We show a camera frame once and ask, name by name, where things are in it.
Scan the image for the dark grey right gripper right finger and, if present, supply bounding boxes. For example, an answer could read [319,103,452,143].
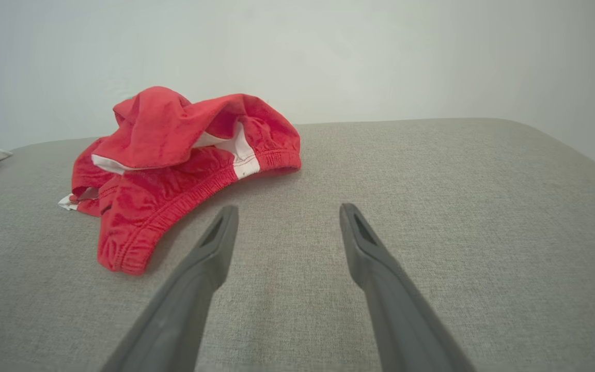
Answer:
[339,203,477,372]

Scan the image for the red shorts with white stripe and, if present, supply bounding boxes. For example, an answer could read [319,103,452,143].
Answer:
[58,86,302,276]

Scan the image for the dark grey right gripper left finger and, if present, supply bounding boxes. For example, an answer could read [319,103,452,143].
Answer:
[101,205,240,372]

